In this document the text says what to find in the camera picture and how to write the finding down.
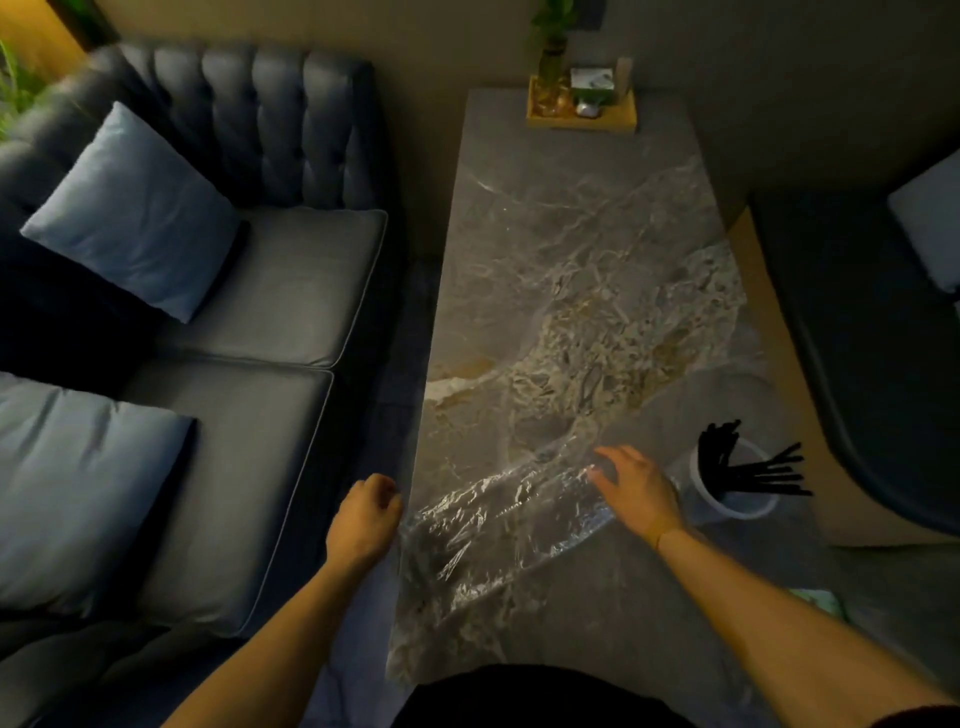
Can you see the person's left fingers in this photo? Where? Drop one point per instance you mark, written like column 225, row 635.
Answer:
column 384, row 495

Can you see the dark curved seat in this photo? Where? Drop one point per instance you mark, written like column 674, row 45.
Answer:
column 862, row 337

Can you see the person's black clothing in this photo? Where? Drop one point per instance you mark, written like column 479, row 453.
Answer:
column 540, row 701

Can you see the person's right forearm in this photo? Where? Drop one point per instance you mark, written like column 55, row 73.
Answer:
column 780, row 637

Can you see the clear plastic film sheet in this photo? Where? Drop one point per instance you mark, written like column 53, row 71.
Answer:
column 487, row 517

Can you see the person's right thumb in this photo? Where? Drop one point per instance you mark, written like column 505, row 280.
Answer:
column 600, row 474

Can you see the light blue square cushion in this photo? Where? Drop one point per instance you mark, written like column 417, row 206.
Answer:
column 135, row 214
column 71, row 495

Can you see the wooden tray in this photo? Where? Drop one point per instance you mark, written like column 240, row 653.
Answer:
column 581, row 122

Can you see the person's left hand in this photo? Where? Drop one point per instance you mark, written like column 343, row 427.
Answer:
column 361, row 525

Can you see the bundle of black sticks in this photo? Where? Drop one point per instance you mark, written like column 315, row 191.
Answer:
column 742, row 472

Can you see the green leafy plant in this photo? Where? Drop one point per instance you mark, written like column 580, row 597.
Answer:
column 15, row 90

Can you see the person's left forearm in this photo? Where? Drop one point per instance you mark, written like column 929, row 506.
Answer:
column 285, row 652

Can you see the person's right hand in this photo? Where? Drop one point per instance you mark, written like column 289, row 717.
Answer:
column 643, row 496

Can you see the pale grey cushion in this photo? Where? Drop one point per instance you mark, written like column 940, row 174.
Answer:
column 930, row 217

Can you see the dark grey tufted sofa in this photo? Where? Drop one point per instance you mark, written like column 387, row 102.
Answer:
column 262, row 300

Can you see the small white round object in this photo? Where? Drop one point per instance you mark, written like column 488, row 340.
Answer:
column 588, row 110

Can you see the glass vase with green plant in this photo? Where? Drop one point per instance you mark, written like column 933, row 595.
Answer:
column 553, row 67

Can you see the small upright card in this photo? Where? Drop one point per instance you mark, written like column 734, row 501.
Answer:
column 623, row 76

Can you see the white and green box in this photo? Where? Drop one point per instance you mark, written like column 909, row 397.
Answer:
column 592, row 82

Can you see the green paper packet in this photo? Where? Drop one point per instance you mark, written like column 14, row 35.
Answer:
column 821, row 602

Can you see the white round cup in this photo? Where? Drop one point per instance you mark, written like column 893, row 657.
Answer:
column 739, row 504

